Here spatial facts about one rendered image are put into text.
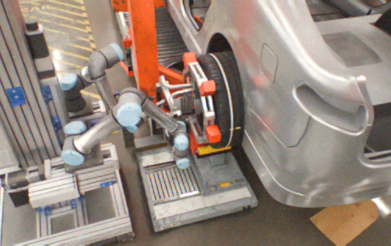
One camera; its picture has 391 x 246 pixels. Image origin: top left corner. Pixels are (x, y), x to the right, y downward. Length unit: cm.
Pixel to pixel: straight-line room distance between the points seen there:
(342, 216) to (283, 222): 48
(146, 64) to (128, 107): 102
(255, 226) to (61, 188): 146
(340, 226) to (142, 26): 210
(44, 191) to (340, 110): 164
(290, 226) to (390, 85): 126
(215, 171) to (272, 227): 61
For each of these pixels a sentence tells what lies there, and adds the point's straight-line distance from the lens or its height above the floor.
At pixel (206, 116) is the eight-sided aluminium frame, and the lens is 222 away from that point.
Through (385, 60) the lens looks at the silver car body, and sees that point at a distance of 302.
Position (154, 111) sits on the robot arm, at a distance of 198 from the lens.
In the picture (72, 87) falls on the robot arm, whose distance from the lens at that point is 250.
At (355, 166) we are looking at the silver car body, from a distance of 177.
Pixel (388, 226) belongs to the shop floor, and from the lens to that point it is 322.
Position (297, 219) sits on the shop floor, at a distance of 300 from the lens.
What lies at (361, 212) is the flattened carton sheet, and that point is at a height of 1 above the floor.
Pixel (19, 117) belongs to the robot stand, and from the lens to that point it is 224.
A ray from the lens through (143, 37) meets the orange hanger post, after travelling 265.
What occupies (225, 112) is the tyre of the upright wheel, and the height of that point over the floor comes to 99.
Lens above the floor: 239
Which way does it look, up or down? 42 degrees down
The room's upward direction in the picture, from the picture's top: 1 degrees clockwise
